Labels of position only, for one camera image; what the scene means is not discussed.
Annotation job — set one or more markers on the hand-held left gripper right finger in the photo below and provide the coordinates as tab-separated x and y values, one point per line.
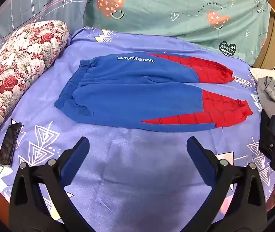
200	160

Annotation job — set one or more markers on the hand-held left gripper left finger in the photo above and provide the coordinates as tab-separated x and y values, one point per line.
75	159

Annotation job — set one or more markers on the blue and red pants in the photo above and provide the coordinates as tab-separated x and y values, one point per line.
127	96

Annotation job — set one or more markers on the grey garment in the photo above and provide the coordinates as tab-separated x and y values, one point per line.
272	96

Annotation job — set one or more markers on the purple printed bedsheet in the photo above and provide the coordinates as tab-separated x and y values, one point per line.
132	169

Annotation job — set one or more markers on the white cloth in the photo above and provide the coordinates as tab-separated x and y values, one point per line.
260	72

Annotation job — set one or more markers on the black smartphone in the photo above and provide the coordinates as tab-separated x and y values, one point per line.
8	145

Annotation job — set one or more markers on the wooden headboard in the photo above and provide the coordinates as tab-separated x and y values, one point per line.
272	41

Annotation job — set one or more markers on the floral bolster pillow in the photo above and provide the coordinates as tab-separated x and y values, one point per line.
19	62

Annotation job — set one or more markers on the green heart print quilt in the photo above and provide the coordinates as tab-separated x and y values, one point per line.
164	9

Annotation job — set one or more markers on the grey plaid pillow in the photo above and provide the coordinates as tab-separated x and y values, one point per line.
31	2

